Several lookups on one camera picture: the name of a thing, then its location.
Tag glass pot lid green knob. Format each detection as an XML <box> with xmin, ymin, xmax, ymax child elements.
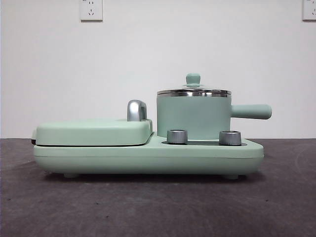
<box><xmin>158</xmin><ymin>73</ymin><xmax>232</xmax><ymax>96</ymax></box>

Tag silver control knob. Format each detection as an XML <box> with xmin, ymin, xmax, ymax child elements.
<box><xmin>219</xmin><ymin>130</ymin><xmax>242</xmax><ymax>146</ymax></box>
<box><xmin>166</xmin><ymin>128</ymin><xmax>189</xmax><ymax>144</ymax></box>

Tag mint green breakfast machine base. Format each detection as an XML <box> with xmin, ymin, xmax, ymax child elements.
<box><xmin>33</xmin><ymin>131</ymin><xmax>265</xmax><ymax>179</ymax></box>

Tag chrome grill lid handle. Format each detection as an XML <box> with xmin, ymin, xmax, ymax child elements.
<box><xmin>126</xmin><ymin>99</ymin><xmax>149</xmax><ymax>122</ymax></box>

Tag mint green handled steamer pot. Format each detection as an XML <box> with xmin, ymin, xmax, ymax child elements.
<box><xmin>157</xmin><ymin>89</ymin><xmax>273</xmax><ymax>140</ymax></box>

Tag white wall socket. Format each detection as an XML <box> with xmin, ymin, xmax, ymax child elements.
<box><xmin>79</xmin><ymin>0</ymin><xmax>103</xmax><ymax>22</ymax></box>
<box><xmin>302</xmin><ymin>0</ymin><xmax>316</xmax><ymax>22</ymax></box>

